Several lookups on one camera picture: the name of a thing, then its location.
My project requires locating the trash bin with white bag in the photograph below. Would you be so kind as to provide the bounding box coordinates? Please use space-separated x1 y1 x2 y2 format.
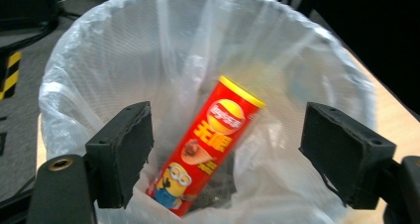
38 0 377 224

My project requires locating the yellow black striped post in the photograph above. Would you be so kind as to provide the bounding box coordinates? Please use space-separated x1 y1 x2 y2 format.
0 51 23 101

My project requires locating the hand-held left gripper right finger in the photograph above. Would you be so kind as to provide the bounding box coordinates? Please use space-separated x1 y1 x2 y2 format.
298 101 397 210

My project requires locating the black cable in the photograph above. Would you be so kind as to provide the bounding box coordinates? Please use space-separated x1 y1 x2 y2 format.
0 17 59 52

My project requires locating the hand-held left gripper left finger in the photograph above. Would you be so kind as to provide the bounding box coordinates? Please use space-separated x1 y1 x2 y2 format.
84 100 156 209

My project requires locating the red chips can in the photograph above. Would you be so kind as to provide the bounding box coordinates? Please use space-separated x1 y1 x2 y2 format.
146 74 266 218

